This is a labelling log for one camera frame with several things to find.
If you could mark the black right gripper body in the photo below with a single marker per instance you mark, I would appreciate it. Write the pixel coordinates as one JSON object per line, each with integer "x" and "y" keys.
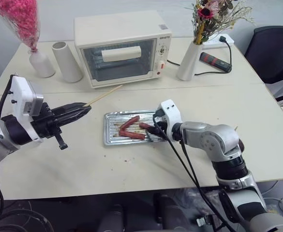
{"x": 161, "y": 126}

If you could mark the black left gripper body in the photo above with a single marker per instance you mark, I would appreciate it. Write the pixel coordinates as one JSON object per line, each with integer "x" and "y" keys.
{"x": 44, "y": 123}

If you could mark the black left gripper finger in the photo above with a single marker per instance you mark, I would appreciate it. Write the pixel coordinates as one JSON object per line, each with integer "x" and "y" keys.
{"x": 71, "y": 106}
{"x": 76, "y": 114}

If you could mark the red sausage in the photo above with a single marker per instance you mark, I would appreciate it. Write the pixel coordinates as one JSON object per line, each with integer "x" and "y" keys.
{"x": 144, "y": 125}
{"x": 131, "y": 134}
{"x": 130, "y": 122}

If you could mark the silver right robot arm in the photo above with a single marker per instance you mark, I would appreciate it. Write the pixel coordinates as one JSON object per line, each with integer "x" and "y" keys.
{"x": 218, "y": 142}

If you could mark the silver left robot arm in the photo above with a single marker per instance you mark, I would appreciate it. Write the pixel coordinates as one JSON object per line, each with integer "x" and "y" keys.
{"x": 1, "y": 135}

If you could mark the silver ribbed metal tray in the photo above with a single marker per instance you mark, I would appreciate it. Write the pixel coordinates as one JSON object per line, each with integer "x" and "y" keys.
{"x": 112, "y": 135}

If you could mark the white cylinder cup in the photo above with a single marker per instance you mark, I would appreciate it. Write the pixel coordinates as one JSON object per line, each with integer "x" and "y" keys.
{"x": 67, "y": 62}

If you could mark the brown skewer cup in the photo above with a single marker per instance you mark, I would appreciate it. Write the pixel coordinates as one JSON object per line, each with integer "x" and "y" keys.
{"x": 241, "y": 145}

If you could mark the white bottle vase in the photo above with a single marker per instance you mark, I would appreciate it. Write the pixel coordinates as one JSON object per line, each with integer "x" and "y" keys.
{"x": 41, "y": 64}

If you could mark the white tapered vase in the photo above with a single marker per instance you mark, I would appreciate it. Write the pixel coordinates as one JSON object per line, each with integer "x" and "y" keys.
{"x": 189, "y": 62}

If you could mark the cream toaster oven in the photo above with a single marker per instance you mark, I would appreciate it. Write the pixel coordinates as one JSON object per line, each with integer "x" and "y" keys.
{"x": 122, "y": 48}

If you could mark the black and red device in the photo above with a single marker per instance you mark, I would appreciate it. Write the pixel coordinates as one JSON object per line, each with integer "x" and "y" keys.
{"x": 215, "y": 61}

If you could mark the pink flower bouquet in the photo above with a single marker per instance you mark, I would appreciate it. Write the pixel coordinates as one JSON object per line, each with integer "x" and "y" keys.
{"x": 22, "y": 19}

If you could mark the white power strip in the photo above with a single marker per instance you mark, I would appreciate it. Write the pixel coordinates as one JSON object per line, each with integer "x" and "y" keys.
{"x": 219, "y": 42}

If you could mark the dried flower bouquet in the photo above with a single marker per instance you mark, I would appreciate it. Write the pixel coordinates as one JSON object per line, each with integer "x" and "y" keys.
{"x": 213, "y": 17}

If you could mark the black office chair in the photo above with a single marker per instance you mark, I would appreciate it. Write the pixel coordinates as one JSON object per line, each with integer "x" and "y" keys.
{"x": 274, "y": 55}

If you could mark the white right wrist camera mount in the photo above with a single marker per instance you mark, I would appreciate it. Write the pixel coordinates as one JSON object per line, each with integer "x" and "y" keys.
{"x": 171, "y": 113}

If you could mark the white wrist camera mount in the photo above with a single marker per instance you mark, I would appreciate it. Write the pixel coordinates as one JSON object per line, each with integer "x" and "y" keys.
{"x": 22, "y": 94}
{"x": 171, "y": 113}

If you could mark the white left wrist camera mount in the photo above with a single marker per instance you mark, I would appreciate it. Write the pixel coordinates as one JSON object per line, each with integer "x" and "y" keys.
{"x": 22, "y": 94}

